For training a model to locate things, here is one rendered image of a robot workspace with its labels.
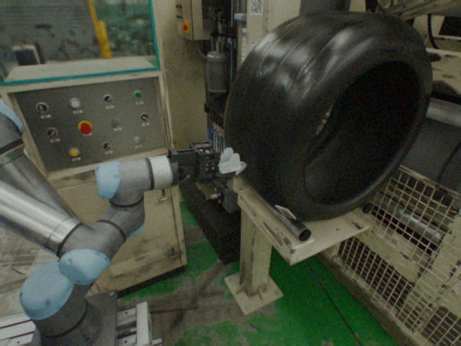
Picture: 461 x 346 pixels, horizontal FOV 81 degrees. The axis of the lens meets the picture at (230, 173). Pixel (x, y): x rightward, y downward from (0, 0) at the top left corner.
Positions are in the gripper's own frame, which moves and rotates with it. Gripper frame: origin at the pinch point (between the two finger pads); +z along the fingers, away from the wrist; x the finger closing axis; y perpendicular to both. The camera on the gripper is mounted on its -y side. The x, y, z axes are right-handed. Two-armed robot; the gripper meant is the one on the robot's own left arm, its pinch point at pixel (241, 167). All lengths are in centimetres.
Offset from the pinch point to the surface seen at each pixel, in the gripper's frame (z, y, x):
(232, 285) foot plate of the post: 31, -109, 38
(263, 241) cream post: 37, -63, 25
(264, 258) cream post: 40, -76, 25
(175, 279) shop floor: 1, -114, 60
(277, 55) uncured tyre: 6.4, 28.0, 1.2
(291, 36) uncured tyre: 10.7, 32.4, 2.9
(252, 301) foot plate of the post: 37, -108, 24
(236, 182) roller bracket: 13.6, -20.9, 22.9
